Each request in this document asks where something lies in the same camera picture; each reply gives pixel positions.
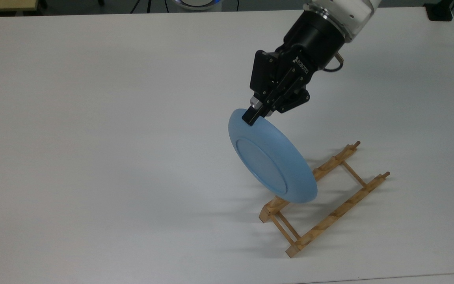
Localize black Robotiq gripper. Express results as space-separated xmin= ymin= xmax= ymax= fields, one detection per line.
xmin=242 ymin=11 xmax=346 ymax=127

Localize blue round plate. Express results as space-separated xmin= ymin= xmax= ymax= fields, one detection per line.
xmin=228 ymin=108 xmax=318 ymax=204

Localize wooden plate rack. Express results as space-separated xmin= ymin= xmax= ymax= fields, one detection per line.
xmin=259 ymin=141 xmax=391 ymax=258

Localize black tripod legs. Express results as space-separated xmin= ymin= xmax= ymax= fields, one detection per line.
xmin=130 ymin=0 xmax=153 ymax=14

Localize light wooden table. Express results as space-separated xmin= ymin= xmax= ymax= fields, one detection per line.
xmin=0 ymin=0 xmax=39 ymax=15

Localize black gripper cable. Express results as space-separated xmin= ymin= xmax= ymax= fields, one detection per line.
xmin=322 ymin=52 xmax=346 ymax=74

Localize black camera stand pole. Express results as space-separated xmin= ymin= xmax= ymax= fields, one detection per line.
xmin=423 ymin=0 xmax=454 ymax=22

